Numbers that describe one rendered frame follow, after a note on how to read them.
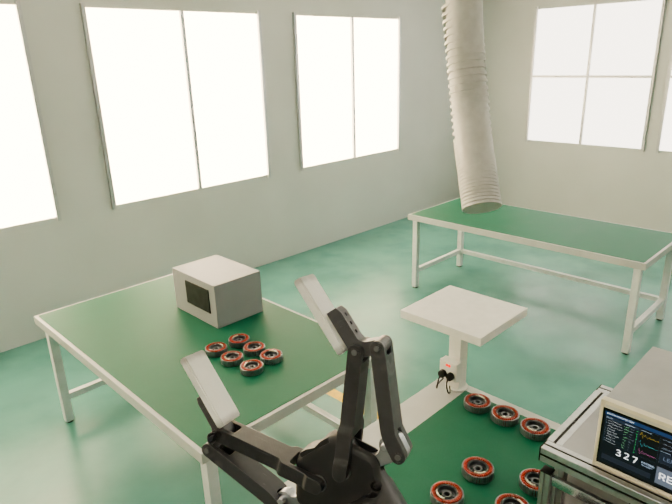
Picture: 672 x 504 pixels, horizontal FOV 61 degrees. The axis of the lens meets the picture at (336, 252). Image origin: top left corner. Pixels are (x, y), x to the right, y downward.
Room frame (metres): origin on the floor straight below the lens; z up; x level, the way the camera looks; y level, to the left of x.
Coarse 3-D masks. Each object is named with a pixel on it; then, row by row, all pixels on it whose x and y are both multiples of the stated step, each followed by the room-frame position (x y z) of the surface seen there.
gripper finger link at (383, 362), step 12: (372, 348) 0.39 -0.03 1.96; (384, 348) 0.39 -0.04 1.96; (372, 360) 0.39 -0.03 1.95; (384, 360) 0.39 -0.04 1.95; (384, 372) 0.39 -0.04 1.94; (384, 384) 0.38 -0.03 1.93; (396, 384) 0.40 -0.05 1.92; (384, 396) 0.38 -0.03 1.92; (396, 396) 0.39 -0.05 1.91; (384, 408) 0.38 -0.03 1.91; (396, 408) 0.39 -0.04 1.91; (384, 420) 0.38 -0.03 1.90; (396, 420) 0.38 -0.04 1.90; (384, 432) 0.37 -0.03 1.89; (396, 432) 0.38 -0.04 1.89; (384, 444) 0.37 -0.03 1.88; (396, 444) 0.37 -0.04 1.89; (396, 456) 0.37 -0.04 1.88
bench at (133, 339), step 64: (64, 320) 3.05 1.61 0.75; (128, 320) 3.02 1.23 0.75; (192, 320) 3.00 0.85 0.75; (256, 320) 2.97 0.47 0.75; (64, 384) 3.11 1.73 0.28; (128, 384) 2.32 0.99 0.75; (192, 384) 2.31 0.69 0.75; (256, 384) 2.29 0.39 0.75; (320, 384) 2.28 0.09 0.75; (192, 448) 1.85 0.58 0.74
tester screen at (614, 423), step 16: (608, 416) 1.24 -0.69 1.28; (608, 432) 1.24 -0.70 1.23; (624, 432) 1.21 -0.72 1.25; (640, 432) 1.19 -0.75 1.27; (656, 432) 1.16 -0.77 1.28; (608, 448) 1.23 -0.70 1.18; (624, 448) 1.21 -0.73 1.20; (640, 448) 1.18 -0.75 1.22; (656, 448) 1.16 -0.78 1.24; (640, 464) 1.18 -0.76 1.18; (656, 464) 1.15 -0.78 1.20
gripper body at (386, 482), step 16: (336, 432) 0.40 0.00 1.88; (304, 448) 0.40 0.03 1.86; (320, 448) 0.39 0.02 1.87; (352, 448) 0.38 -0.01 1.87; (368, 448) 0.39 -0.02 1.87; (304, 464) 0.39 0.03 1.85; (320, 464) 0.39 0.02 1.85; (352, 464) 0.38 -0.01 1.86; (368, 464) 0.37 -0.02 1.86; (352, 480) 0.37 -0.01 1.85; (368, 480) 0.37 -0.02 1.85; (384, 480) 0.37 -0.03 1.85; (304, 496) 0.38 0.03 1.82; (320, 496) 0.38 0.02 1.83; (336, 496) 0.38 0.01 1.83; (352, 496) 0.37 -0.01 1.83; (368, 496) 0.36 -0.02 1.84; (384, 496) 0.36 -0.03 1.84; (400, 496) 0.37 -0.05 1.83
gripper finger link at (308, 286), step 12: (312, 276) 0.45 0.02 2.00; (300, 288) 0.42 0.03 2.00; (312, 288) 0.43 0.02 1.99; (312, 300) 0.42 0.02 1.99; (324, 300) 0.43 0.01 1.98; (312, 312) 0.42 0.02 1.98; (324, 312) 0.42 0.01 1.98; (324, 324) 0.41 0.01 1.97; (336, 336) 0.41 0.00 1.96; (336, 348) 0.40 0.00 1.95
